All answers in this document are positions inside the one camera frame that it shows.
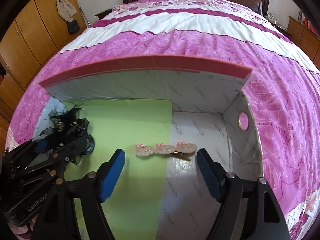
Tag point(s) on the wooden wardrobe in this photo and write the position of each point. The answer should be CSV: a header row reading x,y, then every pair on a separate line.
x,y
34,37

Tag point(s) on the pink cardboard shoe box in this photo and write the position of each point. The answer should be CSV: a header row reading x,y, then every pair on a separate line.
x,y
162,99

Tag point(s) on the beige hanging cloth bag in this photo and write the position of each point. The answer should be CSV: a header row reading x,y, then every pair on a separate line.
x,y
66,10

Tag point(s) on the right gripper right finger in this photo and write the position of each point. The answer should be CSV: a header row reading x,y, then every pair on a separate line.
x,y
263,216

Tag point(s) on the dark wooden nightstand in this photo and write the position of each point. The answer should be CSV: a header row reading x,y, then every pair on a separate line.
x,y
103,14

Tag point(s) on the floral pink bed quilt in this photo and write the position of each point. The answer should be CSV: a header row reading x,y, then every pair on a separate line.
x,y
283,90

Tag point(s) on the black feather hair accessory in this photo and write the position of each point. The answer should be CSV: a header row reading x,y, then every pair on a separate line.
x,y
68,140

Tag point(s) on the black hanging bag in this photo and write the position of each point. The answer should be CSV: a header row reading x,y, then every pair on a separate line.
x,y
73,27

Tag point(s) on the pink bow hair clip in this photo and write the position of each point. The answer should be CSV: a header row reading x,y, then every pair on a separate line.
x,y
182,150

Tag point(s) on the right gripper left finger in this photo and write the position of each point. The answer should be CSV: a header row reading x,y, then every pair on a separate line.
x,y
57,218

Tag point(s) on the wooden side cabinet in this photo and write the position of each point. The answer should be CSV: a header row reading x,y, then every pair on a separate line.
x,y
304,39

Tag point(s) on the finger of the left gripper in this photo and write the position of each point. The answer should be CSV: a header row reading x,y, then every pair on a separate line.
x,y
42,146

